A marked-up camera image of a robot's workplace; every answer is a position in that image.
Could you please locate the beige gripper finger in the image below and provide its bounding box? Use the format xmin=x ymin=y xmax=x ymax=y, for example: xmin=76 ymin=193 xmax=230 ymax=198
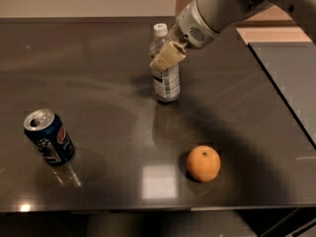
xmin=150 ymin=41 xmax=186 ymax=71

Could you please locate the blue Pepsi soda can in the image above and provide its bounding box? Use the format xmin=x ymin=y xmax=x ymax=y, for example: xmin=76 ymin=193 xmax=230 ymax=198
xmin=24 ymin=109 xmax=75 ymax=167

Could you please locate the grey side table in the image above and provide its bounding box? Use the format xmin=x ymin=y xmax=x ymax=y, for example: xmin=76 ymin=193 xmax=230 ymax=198
xmin=248 ymin=41 xmax=316 ymax=147

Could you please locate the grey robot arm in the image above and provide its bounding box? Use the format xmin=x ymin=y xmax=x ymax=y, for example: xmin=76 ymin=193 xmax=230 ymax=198
xmin=150 ymin=0 xmax=316 ymax=71

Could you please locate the clear plastic water bottle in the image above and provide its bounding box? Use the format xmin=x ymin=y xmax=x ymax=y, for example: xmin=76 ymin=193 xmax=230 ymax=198
xmin=149 ymin=23 xmax=181 ymax=103

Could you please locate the orange fruit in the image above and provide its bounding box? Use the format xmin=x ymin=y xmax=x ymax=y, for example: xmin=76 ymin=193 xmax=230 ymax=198
xmin=187 ymin=145 xmax=221 ymax=183

